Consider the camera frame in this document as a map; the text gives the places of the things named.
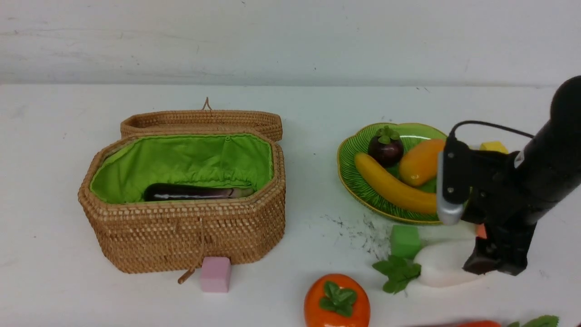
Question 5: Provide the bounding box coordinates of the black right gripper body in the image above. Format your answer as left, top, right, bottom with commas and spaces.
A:
461, 148, 540, 227

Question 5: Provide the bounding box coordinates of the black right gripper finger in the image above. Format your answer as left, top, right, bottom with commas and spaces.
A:
462, 221, 537, 277

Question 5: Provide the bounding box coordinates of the white toy radish with leaves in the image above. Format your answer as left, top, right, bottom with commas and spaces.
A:
372, 240, 484, 294

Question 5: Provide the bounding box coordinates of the yellow toy banana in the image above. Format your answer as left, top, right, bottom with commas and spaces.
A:
354, 153, 437, 214

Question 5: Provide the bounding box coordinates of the orange yellow toy mango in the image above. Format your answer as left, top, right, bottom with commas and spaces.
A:
398, 139, 445, 188

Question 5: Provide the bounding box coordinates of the dark purple toy mangosteen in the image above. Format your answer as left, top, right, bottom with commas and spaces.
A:
367, 126, 405, 168

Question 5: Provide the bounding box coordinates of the purple toy eggplant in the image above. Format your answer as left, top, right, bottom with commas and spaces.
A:
143, 183, 255, 202

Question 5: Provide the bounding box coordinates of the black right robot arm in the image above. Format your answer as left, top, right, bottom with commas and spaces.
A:
462, 76, 581, 276

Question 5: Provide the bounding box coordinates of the orange foam cube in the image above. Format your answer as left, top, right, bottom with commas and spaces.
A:
475, 223, 487, 239

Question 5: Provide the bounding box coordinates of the yellow foam cube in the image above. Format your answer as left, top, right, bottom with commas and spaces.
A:
479, 141, 509, 154

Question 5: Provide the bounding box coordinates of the green foam cube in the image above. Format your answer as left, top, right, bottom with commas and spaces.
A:
389, 225, 423, 259

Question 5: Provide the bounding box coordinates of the green ribbed glass plate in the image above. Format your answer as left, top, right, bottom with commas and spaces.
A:
337, 123, 447, 225

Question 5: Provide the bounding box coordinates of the orange toy persimmon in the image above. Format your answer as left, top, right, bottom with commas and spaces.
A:
303, 273, 371, 327

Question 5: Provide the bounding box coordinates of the woven rattan basket lid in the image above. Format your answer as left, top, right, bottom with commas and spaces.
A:
120, 99, 284, 142

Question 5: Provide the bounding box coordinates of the pink foam cube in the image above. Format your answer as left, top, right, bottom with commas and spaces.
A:
199, 257, 231, 292

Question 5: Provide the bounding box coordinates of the woven rattan basket green lining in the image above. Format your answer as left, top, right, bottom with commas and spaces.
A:
78, 132, 286, 274

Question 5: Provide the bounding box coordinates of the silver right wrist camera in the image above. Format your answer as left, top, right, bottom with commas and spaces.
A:
436, 133, 470, 226

